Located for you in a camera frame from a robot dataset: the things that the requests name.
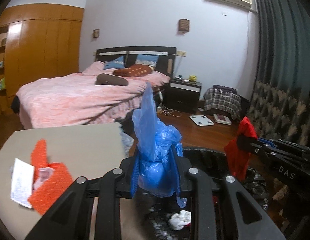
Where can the wooden wardrobe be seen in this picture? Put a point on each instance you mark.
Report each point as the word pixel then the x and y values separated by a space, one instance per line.
pixel 37 40

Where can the brown flat pillow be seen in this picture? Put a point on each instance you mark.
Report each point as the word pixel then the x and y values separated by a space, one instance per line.
pixel 110 80

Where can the white framed book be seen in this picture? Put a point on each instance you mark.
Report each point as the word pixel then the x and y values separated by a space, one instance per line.
pixel 221 119

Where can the left wall lamp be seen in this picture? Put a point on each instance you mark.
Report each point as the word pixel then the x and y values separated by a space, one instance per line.
pixel 96 33

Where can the wall lamp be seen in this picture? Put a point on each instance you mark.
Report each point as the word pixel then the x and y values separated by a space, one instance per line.
pixel 183 25
pixel 96 33

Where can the right wall lamp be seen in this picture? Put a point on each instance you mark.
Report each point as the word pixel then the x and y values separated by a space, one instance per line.
pixel 183 25

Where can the white printed medicine box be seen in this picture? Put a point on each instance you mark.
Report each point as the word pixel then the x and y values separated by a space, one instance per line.
pixel 22 183

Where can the red dotted pillow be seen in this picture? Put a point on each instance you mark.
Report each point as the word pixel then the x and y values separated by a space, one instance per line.
pixel 136 70

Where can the white bathroom scale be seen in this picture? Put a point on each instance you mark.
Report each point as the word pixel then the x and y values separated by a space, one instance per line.
pixel 201 120

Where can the black clothing on bed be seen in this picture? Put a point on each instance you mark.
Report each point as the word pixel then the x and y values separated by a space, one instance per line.
pixel 15 105

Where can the pink sock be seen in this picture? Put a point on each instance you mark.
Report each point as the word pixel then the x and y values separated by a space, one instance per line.
pixel 44 173

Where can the dark green curtain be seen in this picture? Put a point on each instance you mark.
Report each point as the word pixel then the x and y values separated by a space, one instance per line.
pixel 280 103

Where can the yellow plush toy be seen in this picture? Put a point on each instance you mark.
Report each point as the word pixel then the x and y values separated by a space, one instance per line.
pixel 192 78

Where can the black trash bin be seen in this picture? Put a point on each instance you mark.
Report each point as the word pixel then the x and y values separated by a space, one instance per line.
pixel 157 220

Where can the black white nightstand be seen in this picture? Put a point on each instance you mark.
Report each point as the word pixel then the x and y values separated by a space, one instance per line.
pixel 183 96

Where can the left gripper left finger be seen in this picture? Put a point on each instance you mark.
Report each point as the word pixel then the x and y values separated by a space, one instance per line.
pixel 90 202

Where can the bed with pink cover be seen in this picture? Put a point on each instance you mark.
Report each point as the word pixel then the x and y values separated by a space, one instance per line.
pixel 75 99

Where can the blue pillow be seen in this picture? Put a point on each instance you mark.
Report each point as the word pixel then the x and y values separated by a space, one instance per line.
pixel 148 60
pixel 117 63

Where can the left blue pillow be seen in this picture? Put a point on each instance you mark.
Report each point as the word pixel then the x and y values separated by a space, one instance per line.
pixel 117 63

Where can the orange bubble wrap sheet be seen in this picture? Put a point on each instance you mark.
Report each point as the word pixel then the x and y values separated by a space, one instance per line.
pixel 50 179

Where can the black bed headboard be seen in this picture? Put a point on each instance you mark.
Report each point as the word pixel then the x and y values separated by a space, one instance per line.
pixel 166 56

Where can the blue plastic bag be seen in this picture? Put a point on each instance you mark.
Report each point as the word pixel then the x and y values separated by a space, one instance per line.
pixel 155 169

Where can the white tissue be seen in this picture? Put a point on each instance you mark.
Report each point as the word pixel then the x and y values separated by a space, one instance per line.
pixel 180 220

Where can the right blue pillow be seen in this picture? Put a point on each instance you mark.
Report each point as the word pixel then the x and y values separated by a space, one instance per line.
pixel 148 60

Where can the plaid shirt on chair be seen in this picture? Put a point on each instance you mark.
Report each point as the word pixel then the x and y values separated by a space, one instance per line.
pixel 223 99

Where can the red cloth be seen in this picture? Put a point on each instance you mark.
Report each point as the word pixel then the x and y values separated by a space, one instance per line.
pixel 238 150

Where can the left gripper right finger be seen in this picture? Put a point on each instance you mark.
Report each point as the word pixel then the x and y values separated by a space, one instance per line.
pixel 221 208

